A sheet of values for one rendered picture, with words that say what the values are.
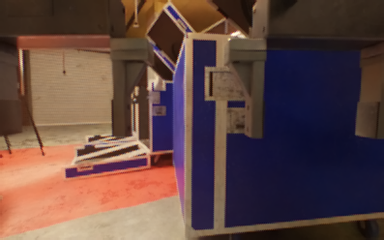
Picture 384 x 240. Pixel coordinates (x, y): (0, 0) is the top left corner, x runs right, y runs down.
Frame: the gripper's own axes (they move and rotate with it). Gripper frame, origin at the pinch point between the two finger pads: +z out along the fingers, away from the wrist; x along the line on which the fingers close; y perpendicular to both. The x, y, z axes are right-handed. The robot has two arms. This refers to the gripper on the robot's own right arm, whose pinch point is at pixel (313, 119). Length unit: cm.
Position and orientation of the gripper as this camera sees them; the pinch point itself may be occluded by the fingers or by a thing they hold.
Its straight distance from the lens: 25.2
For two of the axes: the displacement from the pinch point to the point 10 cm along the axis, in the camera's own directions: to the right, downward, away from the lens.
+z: -0.1, 10.0, 0.8
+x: 10.0, 0.1, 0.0
